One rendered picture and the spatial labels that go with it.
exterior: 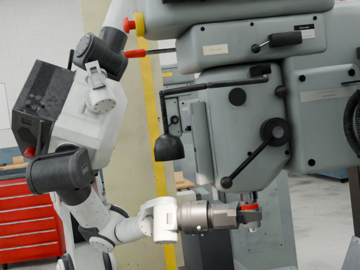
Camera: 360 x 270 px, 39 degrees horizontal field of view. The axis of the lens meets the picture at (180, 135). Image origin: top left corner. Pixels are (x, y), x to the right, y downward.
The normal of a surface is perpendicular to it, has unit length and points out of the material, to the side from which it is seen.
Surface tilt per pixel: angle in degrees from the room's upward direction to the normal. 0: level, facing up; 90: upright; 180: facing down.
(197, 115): 90
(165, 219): 65
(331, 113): 90
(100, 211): 100
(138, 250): 90
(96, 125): 58
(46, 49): 90
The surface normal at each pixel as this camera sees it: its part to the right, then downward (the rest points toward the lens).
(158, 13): -0.47, 0.11
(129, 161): 0.18, 0.03
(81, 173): 0.97, -0.17
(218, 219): -0.18, 0.07
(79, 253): 0.42, 0.07
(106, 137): 0.87, -0.15
